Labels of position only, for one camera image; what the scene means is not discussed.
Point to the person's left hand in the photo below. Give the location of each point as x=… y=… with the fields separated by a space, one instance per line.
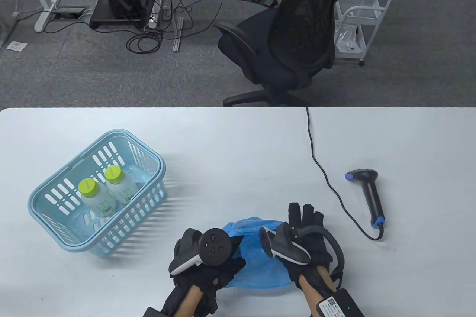
x=208 y=280

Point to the person's right forearm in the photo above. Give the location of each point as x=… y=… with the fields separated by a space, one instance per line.
x=312 y=294

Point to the person's right hand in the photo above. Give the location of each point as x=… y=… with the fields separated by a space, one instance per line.
x=319 y=254

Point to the black tower stand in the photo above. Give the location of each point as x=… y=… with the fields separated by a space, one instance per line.
x=111 y=22

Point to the black office chair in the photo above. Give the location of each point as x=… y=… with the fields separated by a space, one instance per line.
x=267 y=64

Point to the aluminium rail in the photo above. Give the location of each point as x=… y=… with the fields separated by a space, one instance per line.
x=177 y=34

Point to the black floor power box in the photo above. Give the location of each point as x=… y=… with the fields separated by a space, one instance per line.
x=68 y=11

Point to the light blue plastic basket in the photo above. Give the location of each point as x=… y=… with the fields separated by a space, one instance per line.
x=119 y=133

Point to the blue plastic bag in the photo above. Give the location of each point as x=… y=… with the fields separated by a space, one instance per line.
x=256 y=268

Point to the black and white controller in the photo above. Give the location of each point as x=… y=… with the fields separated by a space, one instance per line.
x=215 y=246
x=290 y=246

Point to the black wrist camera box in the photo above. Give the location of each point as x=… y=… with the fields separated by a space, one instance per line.
x=342 y=306
x=152 y=312

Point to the white paper sheet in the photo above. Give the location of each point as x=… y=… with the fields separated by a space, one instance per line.
x=16 y=45

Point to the clear plastic packet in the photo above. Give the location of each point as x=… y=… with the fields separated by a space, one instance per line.
x=347 y=36

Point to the green-capped coconut water bottle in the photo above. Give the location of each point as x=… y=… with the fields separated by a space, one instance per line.
x=87 y=187
x=113 y=174

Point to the person's left forearm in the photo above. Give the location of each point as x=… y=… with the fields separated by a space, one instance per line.
x=189 y=302

